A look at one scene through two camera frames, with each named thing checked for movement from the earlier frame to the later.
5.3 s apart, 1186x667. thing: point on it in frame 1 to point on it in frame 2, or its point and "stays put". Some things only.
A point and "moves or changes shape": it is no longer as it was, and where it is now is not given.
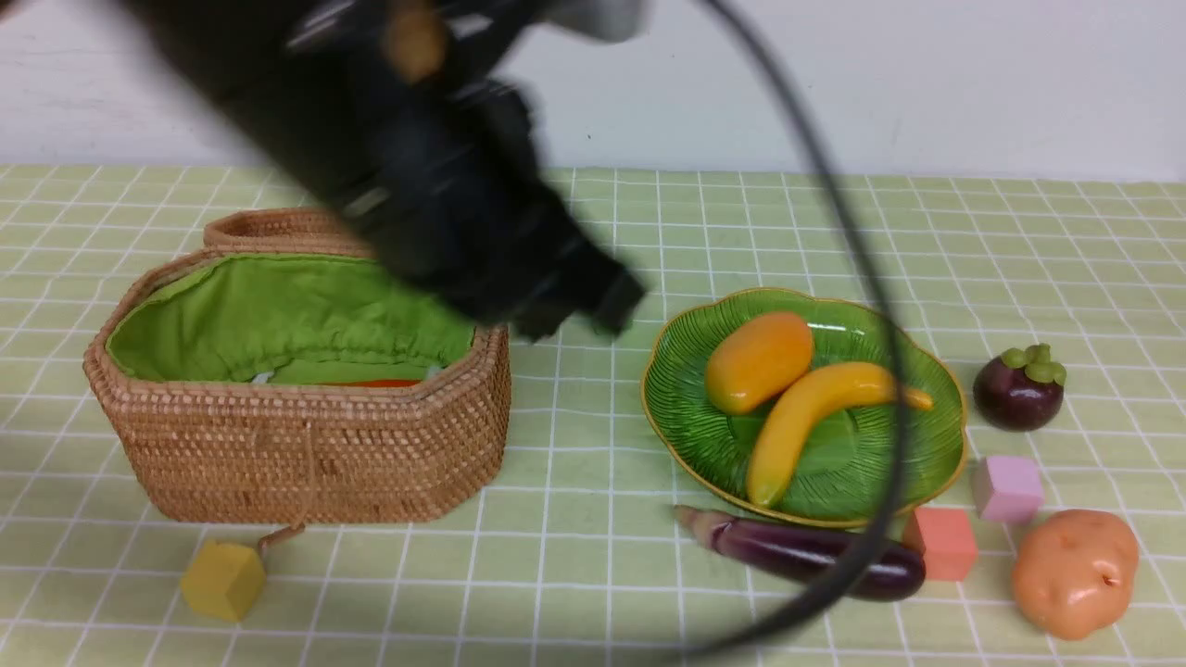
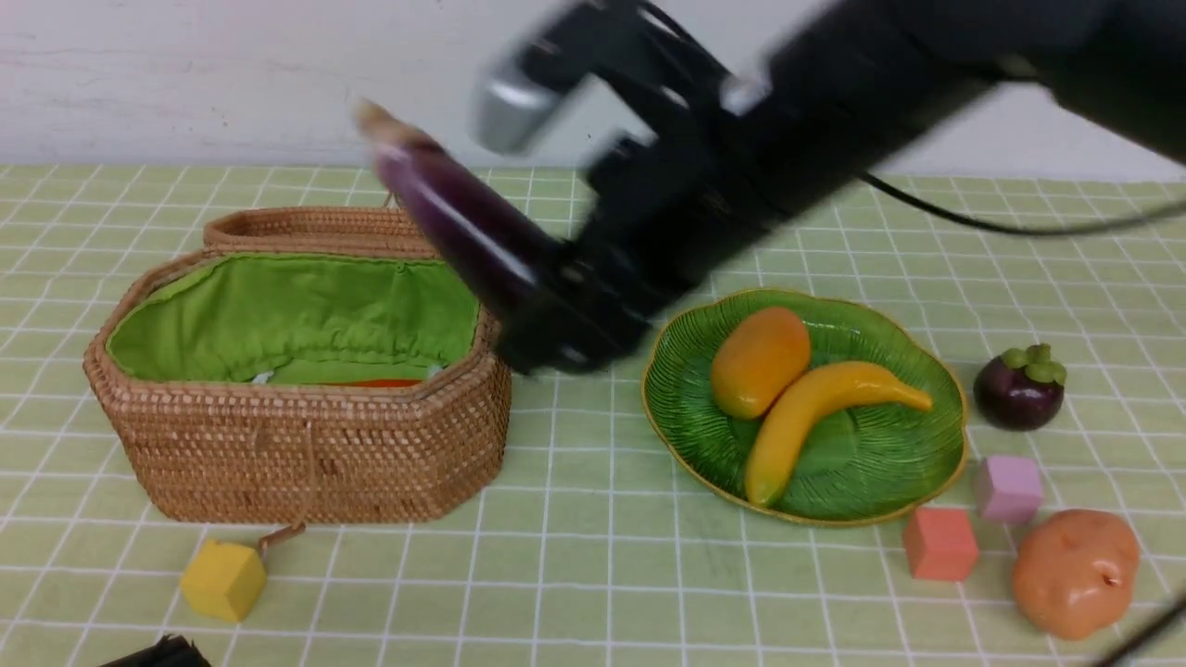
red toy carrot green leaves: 398,383 stays put
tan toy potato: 1074,572 stays put
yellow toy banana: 851,383 stays put
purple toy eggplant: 895,572 moves or changes shape
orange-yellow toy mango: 755,359 stays put
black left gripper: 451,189 to 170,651
